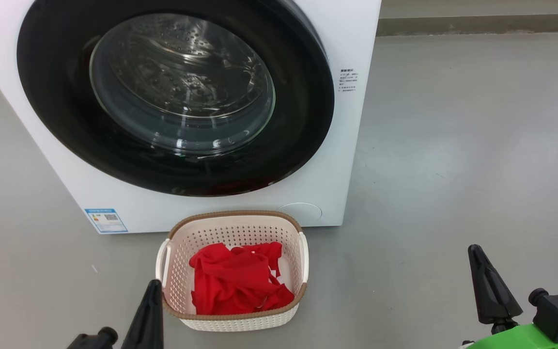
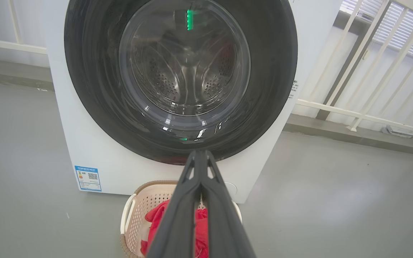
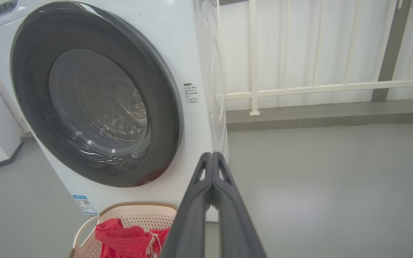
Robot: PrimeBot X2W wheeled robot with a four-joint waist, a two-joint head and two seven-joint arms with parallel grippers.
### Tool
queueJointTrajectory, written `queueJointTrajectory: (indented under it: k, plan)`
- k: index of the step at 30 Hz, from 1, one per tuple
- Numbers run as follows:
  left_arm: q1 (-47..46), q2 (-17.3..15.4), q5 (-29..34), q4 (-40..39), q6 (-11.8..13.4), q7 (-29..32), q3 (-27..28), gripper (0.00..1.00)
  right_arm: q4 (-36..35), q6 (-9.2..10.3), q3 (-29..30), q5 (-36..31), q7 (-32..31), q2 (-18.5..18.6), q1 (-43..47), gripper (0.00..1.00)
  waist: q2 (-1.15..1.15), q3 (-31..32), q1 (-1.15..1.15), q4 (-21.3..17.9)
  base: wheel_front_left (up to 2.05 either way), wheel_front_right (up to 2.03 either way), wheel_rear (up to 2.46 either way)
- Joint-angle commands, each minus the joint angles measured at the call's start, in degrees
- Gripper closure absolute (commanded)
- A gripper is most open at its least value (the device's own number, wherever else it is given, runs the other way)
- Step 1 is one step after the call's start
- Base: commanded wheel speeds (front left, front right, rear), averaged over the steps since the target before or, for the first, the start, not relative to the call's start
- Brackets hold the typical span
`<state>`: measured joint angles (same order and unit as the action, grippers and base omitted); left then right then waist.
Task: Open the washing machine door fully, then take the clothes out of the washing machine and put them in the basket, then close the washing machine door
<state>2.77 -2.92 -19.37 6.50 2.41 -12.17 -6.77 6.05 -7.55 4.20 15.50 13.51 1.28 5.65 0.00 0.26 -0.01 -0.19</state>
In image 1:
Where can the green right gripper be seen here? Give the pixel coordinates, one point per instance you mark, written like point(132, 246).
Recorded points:
point(516, 339)

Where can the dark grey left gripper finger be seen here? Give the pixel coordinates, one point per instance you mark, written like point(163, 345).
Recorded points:
point(149, 325)

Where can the red garment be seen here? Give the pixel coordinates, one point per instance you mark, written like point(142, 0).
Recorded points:
point(235, 281)

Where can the dark washing machine door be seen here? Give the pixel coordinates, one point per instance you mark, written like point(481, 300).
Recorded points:
point(51, 97)

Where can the cream laundry basket brown rim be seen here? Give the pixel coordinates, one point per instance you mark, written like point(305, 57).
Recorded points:
point(182, 271)

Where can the white front-load washing machine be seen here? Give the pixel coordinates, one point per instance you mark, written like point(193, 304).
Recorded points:
point(27, 97)

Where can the stainless steel washing machine drum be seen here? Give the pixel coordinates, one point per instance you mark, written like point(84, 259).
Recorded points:
point(182, 63)

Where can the blue energy label sticker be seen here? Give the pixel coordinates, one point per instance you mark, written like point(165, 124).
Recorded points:
point(106, 220)

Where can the round drain filter cover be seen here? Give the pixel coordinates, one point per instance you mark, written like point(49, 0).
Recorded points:
point(301, 213)

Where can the printed text notice sticker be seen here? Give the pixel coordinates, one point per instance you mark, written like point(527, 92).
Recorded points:
point(348, 80)

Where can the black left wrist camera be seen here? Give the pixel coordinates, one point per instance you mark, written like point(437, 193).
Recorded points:
point(92, 340)

